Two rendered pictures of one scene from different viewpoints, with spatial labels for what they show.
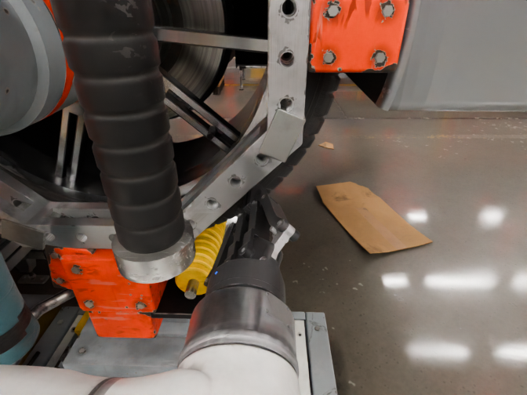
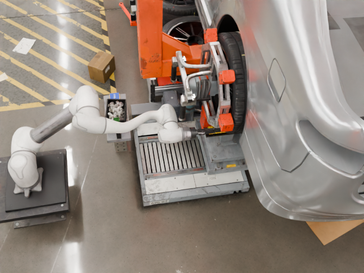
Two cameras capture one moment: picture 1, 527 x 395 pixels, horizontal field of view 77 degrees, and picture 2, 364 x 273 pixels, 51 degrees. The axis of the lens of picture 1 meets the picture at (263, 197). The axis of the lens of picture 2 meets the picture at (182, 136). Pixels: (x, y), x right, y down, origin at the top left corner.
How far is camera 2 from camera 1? 233 cm
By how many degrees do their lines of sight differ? 56
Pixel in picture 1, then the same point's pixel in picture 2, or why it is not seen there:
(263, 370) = (179, 132)
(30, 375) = (174, 116)
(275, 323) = (186, 134)
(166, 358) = (209, 140)
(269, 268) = (195, 132)
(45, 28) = not seen: hidden behind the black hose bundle
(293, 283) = not seen: hidden behind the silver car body
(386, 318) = (261, 215)
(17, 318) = (190, 108)
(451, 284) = (292, 247)
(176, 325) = (218, 138)
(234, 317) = (184, 129)
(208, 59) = not seen: hidden behind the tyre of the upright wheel
